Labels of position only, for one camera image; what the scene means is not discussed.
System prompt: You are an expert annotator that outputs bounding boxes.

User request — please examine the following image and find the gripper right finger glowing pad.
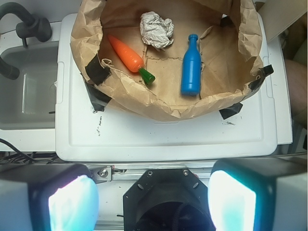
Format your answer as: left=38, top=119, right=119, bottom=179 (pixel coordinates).
left=208, top=157, right=308, bottom=231

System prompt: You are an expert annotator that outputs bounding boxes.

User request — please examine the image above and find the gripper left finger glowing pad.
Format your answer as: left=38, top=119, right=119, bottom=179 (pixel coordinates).
left=0, top=164, right=99, bottom=231

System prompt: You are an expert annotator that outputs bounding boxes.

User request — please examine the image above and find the blue plastic bottle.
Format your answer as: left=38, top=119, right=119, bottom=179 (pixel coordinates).
left=180, top=34, right=202, bottom=96

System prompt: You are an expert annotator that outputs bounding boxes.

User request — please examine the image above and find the grey toy sink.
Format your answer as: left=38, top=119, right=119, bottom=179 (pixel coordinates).
left=0, top=41, right=58, bottom=130

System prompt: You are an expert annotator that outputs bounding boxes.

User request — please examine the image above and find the brown paper bag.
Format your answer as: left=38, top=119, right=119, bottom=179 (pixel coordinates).
left=70, top=0, right=269, bottom=121

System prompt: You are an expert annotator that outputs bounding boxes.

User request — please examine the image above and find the orange toy carrot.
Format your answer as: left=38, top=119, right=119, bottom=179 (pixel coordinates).
left=107, top=35, right=155, bottom=85

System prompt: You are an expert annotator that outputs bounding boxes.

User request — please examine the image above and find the dark grey faucet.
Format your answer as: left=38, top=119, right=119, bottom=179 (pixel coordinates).
left=0, top=2, right=52, bottom=81

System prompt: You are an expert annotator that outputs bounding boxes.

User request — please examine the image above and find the crumpled white paper ball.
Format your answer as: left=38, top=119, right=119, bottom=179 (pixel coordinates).
left=140, top=11, right=175, bottom=50

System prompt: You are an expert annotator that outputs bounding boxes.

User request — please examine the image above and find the aluminium rail frame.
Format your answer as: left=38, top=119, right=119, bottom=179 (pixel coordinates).
left=85, top=160, right=216, bottom=183

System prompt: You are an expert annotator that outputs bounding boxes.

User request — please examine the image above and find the black octagonal mount plate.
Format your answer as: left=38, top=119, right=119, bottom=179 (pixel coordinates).
left=123, top=168, right=216, bottom=231

